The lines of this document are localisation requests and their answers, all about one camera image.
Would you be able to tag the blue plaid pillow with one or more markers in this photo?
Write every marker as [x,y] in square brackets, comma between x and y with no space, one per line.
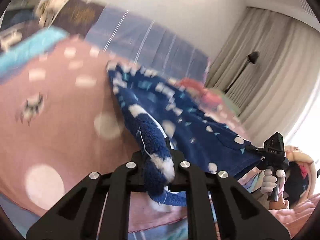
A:
[155,42]

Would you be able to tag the beige blurred cloth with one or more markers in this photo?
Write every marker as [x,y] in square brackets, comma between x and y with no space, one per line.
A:
[53,7]

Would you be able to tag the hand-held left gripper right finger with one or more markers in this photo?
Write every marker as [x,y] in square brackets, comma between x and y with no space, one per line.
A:
[191,177]

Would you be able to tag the pink polka dot blanket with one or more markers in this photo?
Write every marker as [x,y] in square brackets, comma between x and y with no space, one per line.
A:
[62,120]

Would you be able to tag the person's right hand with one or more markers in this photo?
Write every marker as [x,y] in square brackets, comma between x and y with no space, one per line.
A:
[267,183]

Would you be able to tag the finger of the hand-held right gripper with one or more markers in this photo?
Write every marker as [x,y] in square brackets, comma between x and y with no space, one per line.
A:
[255,149]

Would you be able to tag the pink hooded fleece garment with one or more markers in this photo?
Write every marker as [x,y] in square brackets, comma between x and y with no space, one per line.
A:
[300,165]

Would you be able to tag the navy fleece garment white spots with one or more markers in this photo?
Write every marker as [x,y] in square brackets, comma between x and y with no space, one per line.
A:
[175,120]

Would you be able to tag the light blue cloth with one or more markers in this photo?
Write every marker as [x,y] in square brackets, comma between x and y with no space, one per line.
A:
[30,47]

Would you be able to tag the light green cloth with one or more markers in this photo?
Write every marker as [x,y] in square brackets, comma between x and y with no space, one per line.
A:
[228,102]

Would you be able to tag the black floor stand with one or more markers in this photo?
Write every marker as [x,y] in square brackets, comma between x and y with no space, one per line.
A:
[253,57]

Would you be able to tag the beige curtain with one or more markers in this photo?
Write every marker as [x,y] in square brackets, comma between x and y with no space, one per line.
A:
[272,55]

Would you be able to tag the dark brown patterned pillow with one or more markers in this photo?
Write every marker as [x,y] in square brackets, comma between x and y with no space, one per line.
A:
[77,15]

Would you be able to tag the pink folded garment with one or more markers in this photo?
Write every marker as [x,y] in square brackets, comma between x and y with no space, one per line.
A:
[211,97]

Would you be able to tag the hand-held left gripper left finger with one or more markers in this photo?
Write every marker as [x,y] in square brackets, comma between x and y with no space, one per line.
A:
[120,177]

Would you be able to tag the person's pink fleece clothing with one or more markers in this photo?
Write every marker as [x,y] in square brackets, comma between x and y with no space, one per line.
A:
[292,215]

